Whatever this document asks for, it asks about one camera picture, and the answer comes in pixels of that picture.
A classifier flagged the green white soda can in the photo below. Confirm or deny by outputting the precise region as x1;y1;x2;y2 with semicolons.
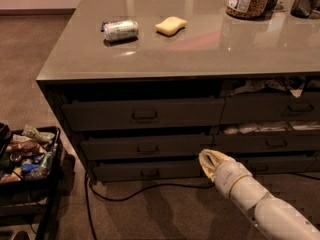
102;20;139;42

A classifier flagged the brown snack packet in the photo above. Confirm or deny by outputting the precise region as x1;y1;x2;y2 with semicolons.
6;140;41;152

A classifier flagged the grey drawer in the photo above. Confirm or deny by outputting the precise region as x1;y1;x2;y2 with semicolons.
93;160;202;182
62;97;224;131
220;92;320;124
240;155;320;174
80;134;213;160
214;131;320;153

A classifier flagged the black cart frame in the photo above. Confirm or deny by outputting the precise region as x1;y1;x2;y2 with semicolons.
0;139;64;240

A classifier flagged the yellow sponge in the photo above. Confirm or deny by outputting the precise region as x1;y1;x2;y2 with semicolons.
155;16;187;36

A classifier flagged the grey cabinet counter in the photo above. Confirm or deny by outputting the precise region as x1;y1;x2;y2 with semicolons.
35;0;320;128

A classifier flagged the black snack tray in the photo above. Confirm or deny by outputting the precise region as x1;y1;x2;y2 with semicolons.
0;124;60;189

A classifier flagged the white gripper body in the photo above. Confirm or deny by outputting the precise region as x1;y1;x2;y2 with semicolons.
214;158;252;198

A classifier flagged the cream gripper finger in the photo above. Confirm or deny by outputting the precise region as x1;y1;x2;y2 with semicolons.
204;149;230;166
199;152;217;182

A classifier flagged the black power cable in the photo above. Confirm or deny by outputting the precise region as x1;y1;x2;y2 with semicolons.
83;172;216;240

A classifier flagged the large jar of nuts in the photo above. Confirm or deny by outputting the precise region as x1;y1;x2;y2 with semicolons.
226;0;268;19

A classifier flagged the dark glass object right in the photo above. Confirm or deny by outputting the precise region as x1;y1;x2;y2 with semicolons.
291;0;320;19

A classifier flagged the blue snack packet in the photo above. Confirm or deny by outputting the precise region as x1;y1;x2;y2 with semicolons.
21;164;40;174

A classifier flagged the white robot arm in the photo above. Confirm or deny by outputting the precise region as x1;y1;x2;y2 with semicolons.
199;149;320;240

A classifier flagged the green snack packet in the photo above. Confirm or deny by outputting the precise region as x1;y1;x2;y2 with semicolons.
22;125;55;143

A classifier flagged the silver drawer handle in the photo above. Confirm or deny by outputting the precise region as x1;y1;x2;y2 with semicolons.
132;110;157;121

